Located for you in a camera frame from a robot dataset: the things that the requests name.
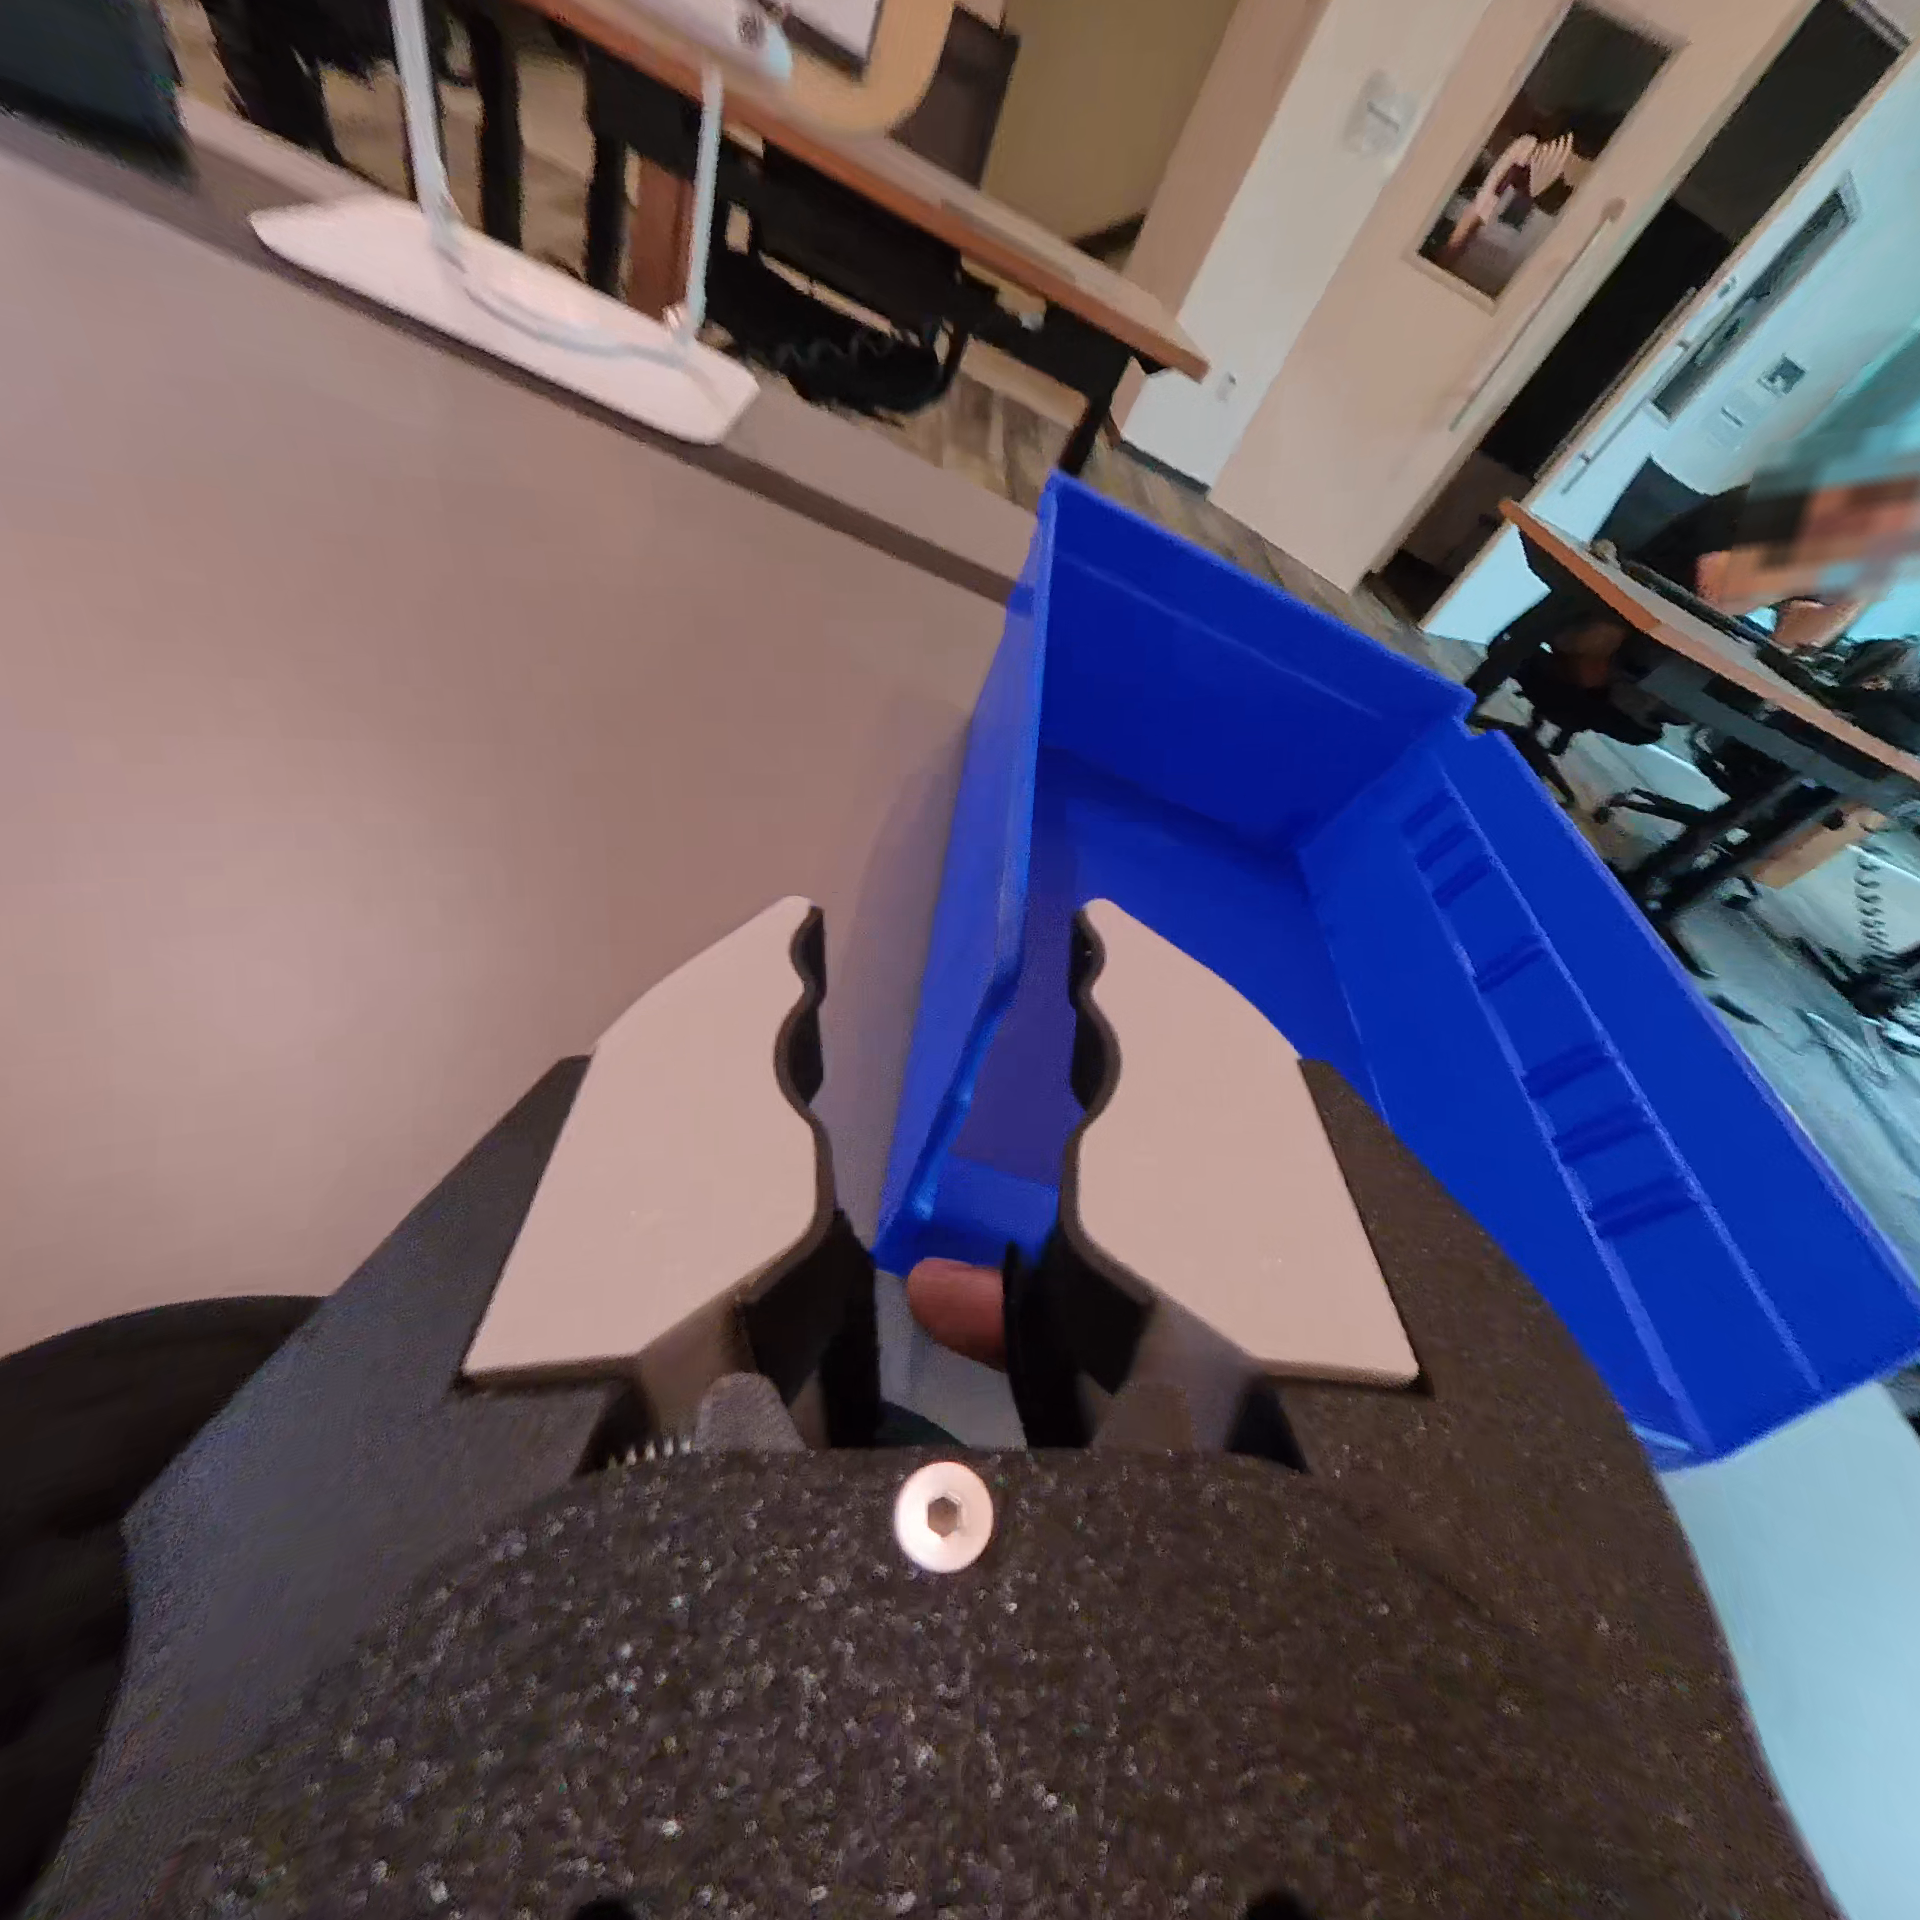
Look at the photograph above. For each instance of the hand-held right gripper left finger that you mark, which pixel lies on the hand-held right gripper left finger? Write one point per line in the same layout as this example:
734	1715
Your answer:
644	1201

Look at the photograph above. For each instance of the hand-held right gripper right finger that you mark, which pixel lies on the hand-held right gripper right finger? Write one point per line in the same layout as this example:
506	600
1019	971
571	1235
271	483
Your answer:
1232	1201

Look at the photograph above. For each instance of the blue plastic bin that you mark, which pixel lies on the blue plastic bin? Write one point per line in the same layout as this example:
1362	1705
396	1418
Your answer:
1502	989

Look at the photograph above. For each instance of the black round cushion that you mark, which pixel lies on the black round cushion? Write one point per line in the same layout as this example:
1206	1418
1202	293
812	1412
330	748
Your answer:
122	1560

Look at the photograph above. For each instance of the wooden office desk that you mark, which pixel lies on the wooden office desk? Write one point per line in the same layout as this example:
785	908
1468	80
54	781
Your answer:
1712	643

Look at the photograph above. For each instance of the white sign stand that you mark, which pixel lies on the white sign stand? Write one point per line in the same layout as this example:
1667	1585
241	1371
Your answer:
511	303

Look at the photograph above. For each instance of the wooden desk with black legs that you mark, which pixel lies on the wooden desk with black legs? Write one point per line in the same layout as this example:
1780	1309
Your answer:
903	197

